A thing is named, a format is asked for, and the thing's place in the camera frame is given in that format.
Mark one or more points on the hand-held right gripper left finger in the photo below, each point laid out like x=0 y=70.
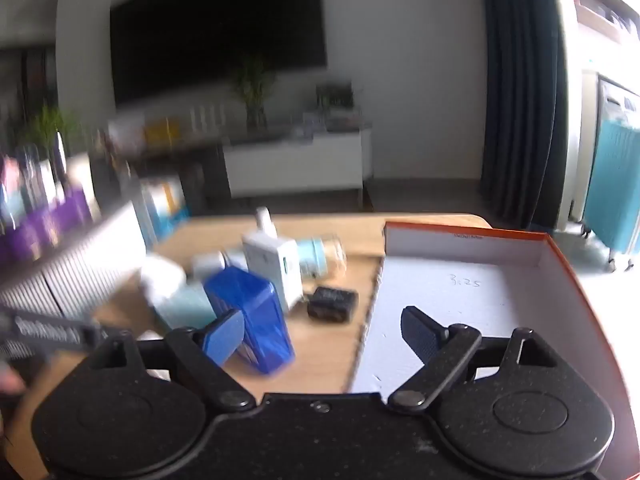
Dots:
x=225 y=336

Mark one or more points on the teal round jar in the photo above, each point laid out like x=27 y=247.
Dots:
x=317 y=255

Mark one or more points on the white leaf-printed device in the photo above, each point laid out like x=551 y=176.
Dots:
x=161 y=277

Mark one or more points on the white plastic bag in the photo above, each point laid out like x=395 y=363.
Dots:
x=125 y=132

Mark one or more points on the black adapter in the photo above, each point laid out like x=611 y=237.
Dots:
x=332 y=304

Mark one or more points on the row of purple packets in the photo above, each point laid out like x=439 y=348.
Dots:
x=45 y=225

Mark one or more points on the blue transparent plastic box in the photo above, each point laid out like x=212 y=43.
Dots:
x=252 y=315

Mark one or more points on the white television cabinet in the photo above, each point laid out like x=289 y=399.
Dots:
x=295 y=165

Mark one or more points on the white ribbed cabinet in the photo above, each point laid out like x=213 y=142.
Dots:
x=90 y=260

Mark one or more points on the orange cardboard box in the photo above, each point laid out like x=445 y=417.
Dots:
x=450 y=310

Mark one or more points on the washing machine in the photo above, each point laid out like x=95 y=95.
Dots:
x=620 y=100

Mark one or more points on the dark printed box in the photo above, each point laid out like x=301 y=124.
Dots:
x=335 y=96

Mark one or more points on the bamboo plant in vase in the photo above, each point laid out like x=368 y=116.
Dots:
x=252 y=92

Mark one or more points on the white router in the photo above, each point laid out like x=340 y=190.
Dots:
x=206 y=117

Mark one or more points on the teal carton box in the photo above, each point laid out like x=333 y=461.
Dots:
x=187 y=307

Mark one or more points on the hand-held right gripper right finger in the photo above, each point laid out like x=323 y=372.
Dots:
x=419 y=331

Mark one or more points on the white carton box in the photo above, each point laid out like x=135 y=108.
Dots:
x=270 y=265

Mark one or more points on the wooden wall shelf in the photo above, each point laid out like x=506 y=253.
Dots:
x=600 y=0

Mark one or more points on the yellow box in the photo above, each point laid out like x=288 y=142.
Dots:
x=162 y=131

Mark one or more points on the clear spray bottle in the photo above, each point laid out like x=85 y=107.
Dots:
x=265 y=222

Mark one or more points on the black television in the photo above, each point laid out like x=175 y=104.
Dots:
x=215 y=25

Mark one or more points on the leafy green plant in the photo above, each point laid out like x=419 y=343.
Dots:
x=50 y=127

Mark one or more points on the dark curtain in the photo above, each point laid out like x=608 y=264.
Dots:
x=520 y=90

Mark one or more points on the person's left hand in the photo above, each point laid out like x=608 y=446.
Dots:
x=11 y=380

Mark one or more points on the teal suitcase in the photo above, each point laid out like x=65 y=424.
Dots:
x=615 y=185

